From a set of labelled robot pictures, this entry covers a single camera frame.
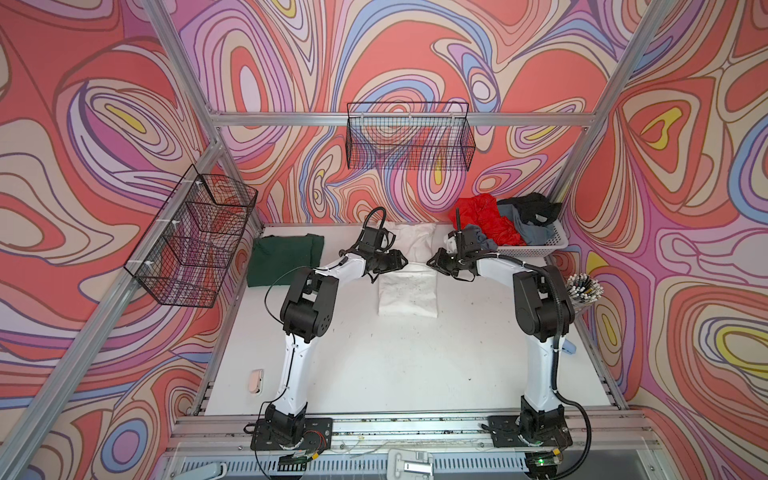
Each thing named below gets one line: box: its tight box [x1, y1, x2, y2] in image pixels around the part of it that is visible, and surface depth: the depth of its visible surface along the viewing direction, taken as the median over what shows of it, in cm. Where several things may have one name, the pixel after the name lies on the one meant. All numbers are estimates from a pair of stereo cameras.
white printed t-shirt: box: [378, 221, 444, 318], surface depth 101 cm
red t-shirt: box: [448, 193, 527, 246], surface depth 116 cm
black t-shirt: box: [496, 192, 562, 226], surface depth 113 cm
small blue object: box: [562, 338, 577, 355], surface depth 88 cm
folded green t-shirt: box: [247, 234, 325, 288], surface depth 110 cm
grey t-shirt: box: [464, 204, 556, 250], surface depth 109 cm
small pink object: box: [248, 369, 263, 395], surface depth 82 cm
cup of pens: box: [566, 273, 604, 311], surface depth 82 cm
